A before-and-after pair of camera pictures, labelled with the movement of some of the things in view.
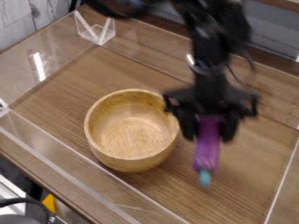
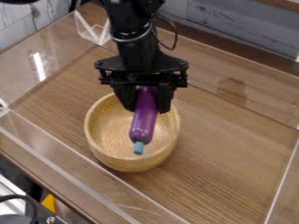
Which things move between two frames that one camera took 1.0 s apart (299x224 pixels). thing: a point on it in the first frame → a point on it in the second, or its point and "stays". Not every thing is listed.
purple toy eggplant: [207, 146] → [145, 117]
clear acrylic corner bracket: [93, 32] stays
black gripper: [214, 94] → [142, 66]
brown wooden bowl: [130, 129] stays
